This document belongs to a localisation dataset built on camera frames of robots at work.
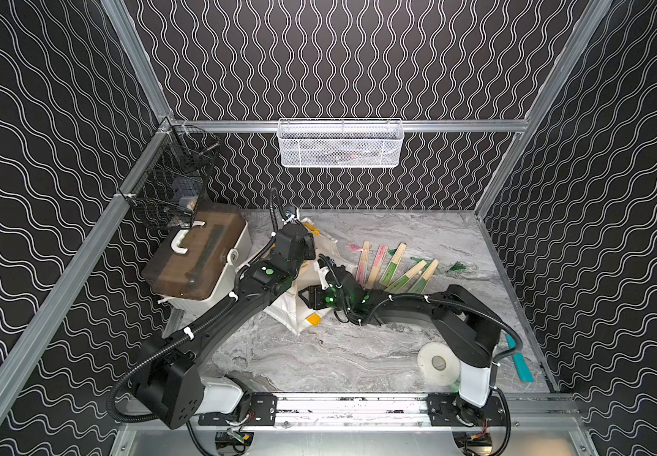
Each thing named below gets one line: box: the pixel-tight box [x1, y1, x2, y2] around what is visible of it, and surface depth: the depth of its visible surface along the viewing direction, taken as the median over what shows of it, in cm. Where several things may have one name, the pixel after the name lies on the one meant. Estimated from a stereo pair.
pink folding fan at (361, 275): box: [346, 240, 373, 286], surface depth 107 cm
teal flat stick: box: [505, 333, 535, 383], surface depth 83 cm
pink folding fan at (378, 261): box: [364, 244, 390, 290], surface depth 105 cm
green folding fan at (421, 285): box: [409, 258, 439, 294], surface depth 102 cm
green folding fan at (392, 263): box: [378, 242, 408, 287], surface depth 105 cm
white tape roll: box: [416, 342, 461, 387], surface depth 83 cm
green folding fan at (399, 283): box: [384, 260, 428, 292], surface depth 102 cm
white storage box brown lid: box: [142, 209, 252, 309], surface depth 89 cm
